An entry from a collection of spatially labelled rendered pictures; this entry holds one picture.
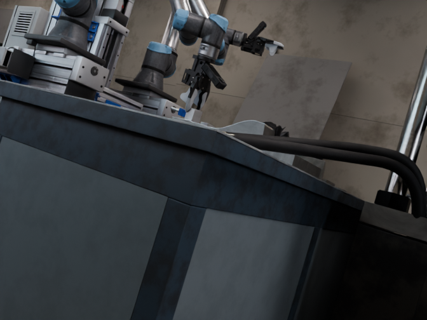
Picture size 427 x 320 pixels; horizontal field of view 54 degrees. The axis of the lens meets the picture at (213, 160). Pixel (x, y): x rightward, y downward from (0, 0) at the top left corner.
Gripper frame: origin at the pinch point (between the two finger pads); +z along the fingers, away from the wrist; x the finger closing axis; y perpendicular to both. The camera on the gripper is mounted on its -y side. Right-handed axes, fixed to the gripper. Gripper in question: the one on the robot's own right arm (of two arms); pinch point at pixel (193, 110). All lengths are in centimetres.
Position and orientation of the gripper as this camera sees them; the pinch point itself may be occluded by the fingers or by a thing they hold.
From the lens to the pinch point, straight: 159.5
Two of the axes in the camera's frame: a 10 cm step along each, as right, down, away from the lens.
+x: -5.6, -0.6, -8.3
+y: -7.6, -3.6, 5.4
